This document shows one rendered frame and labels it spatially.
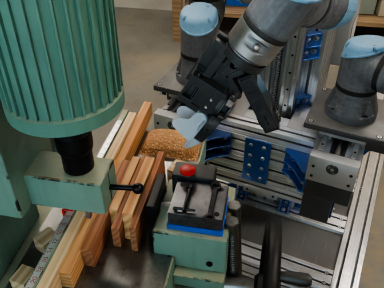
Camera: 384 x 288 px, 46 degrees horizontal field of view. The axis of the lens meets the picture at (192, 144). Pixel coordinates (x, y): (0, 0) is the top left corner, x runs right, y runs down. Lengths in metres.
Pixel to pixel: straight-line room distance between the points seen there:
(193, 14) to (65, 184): 0.79
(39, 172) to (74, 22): 0.31
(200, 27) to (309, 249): 0.93
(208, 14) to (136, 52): 2.15
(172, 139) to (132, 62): 2.37
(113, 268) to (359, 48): 0.83
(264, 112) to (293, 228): 1.18
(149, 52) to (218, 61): 2.86
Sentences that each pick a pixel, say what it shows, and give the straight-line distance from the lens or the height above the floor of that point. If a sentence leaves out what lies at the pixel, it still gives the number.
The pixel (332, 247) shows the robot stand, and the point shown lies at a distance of 1.84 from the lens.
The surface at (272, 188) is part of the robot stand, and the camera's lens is 1.59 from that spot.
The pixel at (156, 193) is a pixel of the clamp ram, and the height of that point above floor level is 0.99.
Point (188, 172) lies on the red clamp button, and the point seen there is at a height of 1.02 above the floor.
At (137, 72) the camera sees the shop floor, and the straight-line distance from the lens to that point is 3.26.
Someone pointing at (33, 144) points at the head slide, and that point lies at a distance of 0.82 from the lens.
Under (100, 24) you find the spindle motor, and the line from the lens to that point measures 0.60.
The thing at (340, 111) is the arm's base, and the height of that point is 0.85.
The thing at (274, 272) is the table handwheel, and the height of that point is 0.94.
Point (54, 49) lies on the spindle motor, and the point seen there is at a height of 1.33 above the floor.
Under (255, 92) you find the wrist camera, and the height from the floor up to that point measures 1.21.
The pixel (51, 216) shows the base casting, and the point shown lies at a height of 0.80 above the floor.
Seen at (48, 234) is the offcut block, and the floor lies 0.83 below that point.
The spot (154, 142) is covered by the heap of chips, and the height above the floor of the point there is 0.93.
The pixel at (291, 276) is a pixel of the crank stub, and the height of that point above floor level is 0.93.
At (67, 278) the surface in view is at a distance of 0.82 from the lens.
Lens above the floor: 1.57
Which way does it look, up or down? 38 degrees down
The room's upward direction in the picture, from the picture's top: straight up
